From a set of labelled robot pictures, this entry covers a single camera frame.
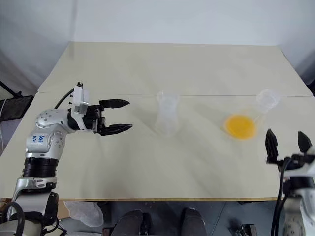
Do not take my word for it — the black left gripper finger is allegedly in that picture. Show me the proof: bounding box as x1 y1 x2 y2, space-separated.
99 99 130 109
100 124 133 137

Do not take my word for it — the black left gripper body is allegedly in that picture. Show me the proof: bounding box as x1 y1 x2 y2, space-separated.
82 104 107 135

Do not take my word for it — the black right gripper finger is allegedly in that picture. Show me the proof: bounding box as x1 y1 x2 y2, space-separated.
265 128 279 164
298 131 315 156

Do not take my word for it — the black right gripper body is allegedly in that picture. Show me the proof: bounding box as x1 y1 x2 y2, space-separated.
278 152 315 173

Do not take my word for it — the clear flask with orange liquid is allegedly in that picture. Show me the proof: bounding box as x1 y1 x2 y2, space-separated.
222 88 282 141

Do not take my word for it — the small black device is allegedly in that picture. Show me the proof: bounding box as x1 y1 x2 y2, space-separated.
228 218 258 236

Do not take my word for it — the translucent plastic bag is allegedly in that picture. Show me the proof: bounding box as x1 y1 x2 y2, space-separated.
63 200 104 228

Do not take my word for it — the dark rounded shape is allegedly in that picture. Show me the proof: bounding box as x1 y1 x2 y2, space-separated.
181 207 207 236
113 209 151 236

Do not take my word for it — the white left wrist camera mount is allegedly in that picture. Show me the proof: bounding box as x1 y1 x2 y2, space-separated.
70 82 91 119

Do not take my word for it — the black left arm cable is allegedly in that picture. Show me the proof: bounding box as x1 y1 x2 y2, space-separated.
54 89 75 109

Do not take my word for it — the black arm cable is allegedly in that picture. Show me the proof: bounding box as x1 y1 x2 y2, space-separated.
270 157 295 236
54 89 75 109

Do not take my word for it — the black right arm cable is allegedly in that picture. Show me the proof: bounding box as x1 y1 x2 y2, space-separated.
270 157 295 236

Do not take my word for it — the black stand with frame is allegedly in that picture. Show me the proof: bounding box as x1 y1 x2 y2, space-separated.
0 80 34 121

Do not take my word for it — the thin white cable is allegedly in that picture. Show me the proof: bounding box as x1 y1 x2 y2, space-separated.
0 98 6 151

